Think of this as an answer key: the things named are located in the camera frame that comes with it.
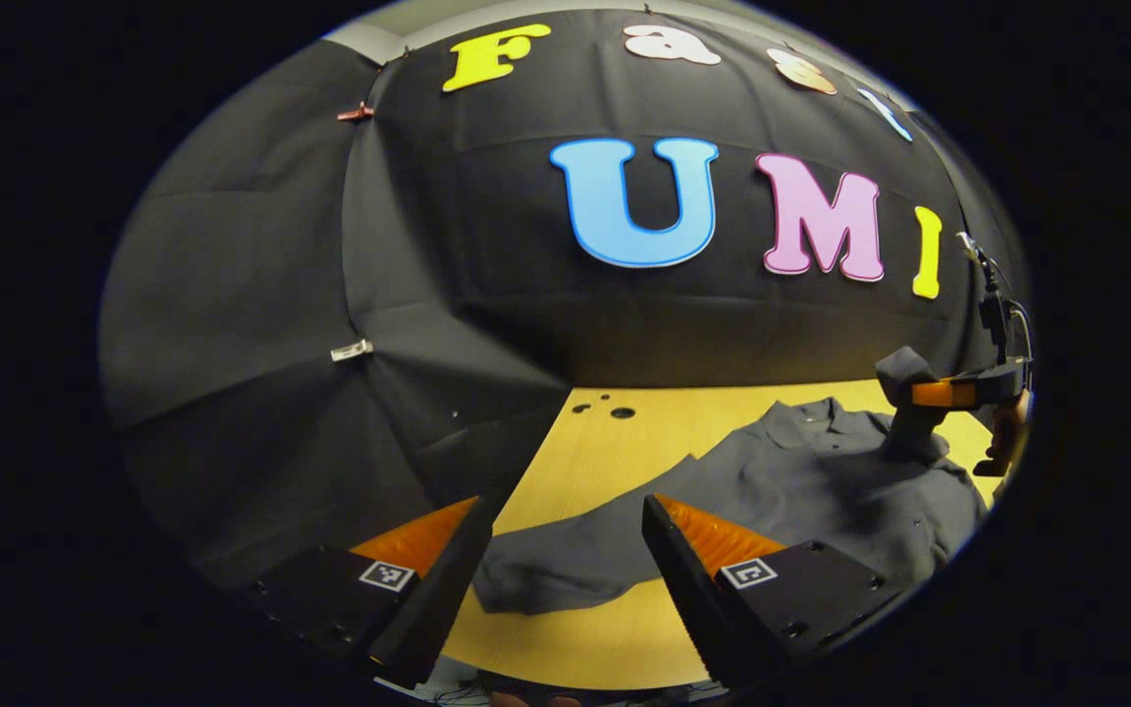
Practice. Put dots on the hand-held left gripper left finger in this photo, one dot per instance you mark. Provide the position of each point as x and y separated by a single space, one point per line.
443 604

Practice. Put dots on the grey shirt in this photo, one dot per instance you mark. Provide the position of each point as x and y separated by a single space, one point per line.
821 471

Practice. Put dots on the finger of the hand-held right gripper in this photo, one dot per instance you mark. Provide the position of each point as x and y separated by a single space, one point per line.
943 394

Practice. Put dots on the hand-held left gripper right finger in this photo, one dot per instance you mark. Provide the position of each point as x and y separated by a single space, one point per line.
688 599

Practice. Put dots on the small red clip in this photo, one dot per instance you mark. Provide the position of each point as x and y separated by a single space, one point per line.
356 113

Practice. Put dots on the black backdrop cloth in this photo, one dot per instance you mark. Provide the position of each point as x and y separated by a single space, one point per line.
487 275

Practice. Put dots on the small white clip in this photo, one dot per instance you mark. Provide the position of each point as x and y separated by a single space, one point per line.
351 350

